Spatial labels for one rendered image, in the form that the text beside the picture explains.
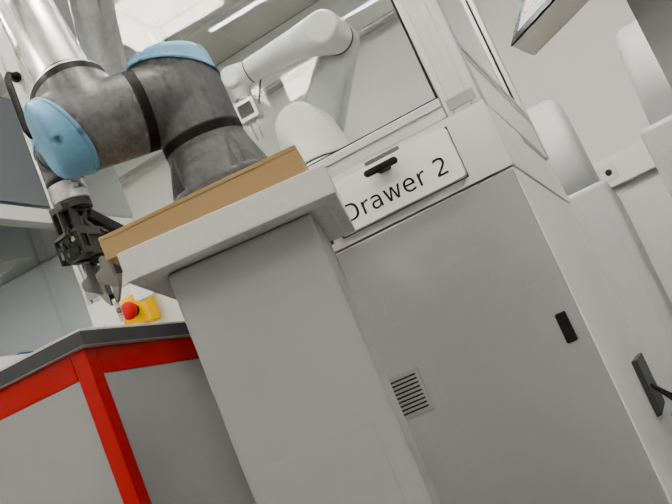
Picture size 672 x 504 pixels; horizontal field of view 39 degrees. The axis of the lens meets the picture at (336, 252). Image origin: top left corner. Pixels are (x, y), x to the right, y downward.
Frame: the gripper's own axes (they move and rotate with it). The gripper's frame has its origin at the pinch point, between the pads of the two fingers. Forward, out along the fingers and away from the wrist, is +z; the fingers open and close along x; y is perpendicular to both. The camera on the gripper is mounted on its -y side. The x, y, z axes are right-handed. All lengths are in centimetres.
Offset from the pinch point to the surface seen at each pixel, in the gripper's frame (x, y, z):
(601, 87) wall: 34, -355, -67
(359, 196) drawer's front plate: 41, -34, -2
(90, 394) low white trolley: 15.5, 29.8, 20.2
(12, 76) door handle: -25, -20, -66
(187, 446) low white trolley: 13.4, 10.9, 32.8
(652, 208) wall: 30, -354, 0
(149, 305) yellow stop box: -11.6, -21.6, -0.7
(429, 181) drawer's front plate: 55, -36, 2
